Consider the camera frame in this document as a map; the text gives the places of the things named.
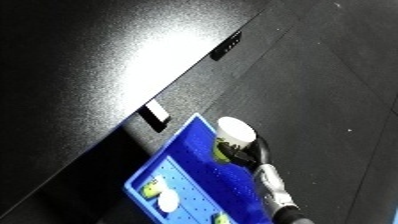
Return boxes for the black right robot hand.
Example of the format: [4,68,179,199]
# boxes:
[214,136,274,168]

